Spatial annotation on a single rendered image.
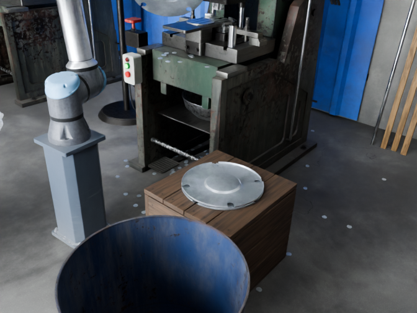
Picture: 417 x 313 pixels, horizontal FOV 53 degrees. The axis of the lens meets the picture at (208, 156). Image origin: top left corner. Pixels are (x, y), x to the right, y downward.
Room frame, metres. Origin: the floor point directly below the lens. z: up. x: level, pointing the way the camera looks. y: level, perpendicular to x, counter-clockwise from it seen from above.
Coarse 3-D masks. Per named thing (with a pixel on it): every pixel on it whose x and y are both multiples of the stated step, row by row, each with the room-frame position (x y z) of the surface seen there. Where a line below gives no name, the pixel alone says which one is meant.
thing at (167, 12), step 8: (136, 0) 1.71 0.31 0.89; (144, 0) 1.71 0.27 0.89; (152, 0) 1.72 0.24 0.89; (160, 0) 1.72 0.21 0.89; (168, 0) 1.73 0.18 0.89; (176, 0) 1.72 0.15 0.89; (184, 0) 1.72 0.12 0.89; (192, 0) 1.72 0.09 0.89; (200, 0) 1.73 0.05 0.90; (144, 8) 1.74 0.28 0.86; (152, 8) 1.74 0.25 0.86; (160, 8) 1.74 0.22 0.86; (168, 8) 1.74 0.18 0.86; (176, 8) 1.75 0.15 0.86; (184, 8) 1.75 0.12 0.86; (192, 8) 1.75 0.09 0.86; (168, 16) 1.77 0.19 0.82
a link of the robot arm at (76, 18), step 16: (64, 0) 1.48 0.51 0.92; (80, 0) 1.51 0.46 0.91; (64, 16) 1.48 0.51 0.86; (80, 16) 1.49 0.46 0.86; (64, 32) 1.48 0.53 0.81; (80, 32) 1.48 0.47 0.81; (80, 48) 1.48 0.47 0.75; (80, 64) 1.47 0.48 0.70; (96, 64) 1.50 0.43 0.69; (96, 80) 1.48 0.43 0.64
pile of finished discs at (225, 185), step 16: (192, 176) 1.28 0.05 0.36; (208, 176) 1.27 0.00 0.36; (224, 176) 1.27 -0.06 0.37; (240, 176) 1.29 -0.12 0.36; (256, 176) 1.29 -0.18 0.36; (192, 192) 1.18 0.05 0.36; (208, 192) 1.18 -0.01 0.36; (224, 192) 1.18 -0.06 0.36; (240, 192) 1.19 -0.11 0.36; (256, 192) 1.19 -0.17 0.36; (224, 208) 1.10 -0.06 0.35; (240, 208) 1.10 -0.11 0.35
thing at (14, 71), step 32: (0, 0) 3.06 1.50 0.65; (32, 0) 2.93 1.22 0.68; (96, 0) 3.26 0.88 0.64; (0, 32) 3.17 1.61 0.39; (32, 32) 2.85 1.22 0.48; (96, 32) 3.24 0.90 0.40; (0, 64) 3.12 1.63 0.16; (32, 64) 2.84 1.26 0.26; (64, 64) 3.02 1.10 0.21; (32, 96) 2.80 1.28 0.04
